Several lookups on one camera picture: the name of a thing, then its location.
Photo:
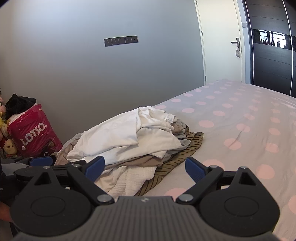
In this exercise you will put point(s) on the black door handle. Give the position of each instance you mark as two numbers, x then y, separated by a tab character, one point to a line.
238	50

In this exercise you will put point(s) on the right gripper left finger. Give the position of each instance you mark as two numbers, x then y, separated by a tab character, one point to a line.
82	175

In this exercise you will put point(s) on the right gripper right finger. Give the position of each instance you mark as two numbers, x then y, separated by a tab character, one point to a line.
205	178

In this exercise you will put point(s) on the dark wardrobe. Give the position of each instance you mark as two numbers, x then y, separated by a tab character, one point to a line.
272	32

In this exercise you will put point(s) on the grey garment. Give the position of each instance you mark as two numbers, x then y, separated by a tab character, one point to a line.
179	132

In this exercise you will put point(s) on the pink polka-dot bed sheet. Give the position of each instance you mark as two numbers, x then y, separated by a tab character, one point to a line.
249	132

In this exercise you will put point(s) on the black wall switch panel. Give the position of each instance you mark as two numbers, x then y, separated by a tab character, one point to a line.
120	40

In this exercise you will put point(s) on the red Lotso plastic bag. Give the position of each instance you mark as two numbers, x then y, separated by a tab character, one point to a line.
32	133

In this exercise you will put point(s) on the white long-sleeve shirt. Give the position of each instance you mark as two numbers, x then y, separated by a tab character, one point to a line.
136	133

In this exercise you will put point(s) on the yellow plush toy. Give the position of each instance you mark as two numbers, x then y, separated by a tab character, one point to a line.
10	148

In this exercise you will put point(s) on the cream textured garment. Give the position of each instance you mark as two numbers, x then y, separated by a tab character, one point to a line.
124	180

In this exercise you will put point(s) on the tan beige garment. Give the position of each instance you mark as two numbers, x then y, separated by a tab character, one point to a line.
144	161

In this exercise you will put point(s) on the white door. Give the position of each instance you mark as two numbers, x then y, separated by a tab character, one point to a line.
219	24

